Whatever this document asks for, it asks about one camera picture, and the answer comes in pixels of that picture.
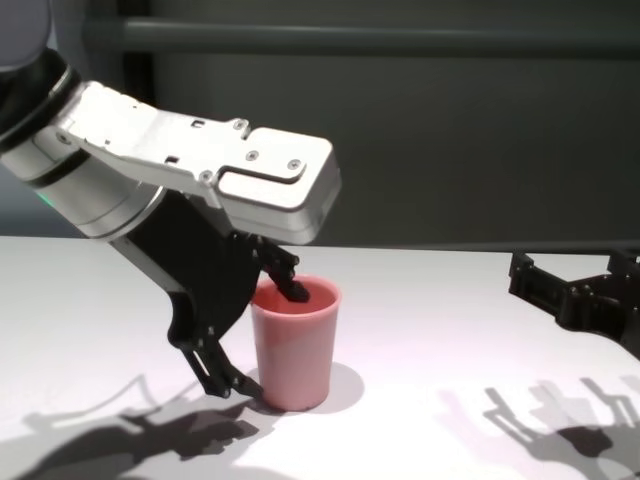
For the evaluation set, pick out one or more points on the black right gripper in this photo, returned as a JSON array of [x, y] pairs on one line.
[[605, 305]]

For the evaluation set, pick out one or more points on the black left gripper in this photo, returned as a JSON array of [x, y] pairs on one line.
[[210, 270]]

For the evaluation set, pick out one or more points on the pink plastic cup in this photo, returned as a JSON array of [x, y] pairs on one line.
[[300, 350]]

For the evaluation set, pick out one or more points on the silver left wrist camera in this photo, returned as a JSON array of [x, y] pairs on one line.
[[280, 190]]

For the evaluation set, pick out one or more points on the grey horizontal metal rail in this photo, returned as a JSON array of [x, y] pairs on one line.
[[400, 35]]

